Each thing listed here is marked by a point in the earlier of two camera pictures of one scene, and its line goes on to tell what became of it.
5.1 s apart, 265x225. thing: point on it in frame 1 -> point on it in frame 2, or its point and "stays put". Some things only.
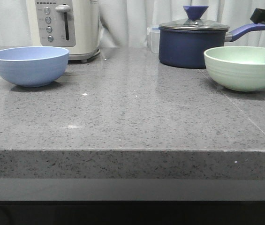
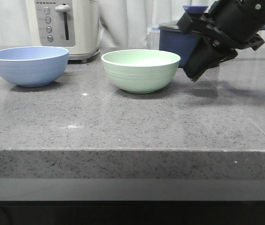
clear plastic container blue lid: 153,39 stays put
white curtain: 124,23 stays put
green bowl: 243,68 -> 140,71
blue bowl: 31,66 stays put
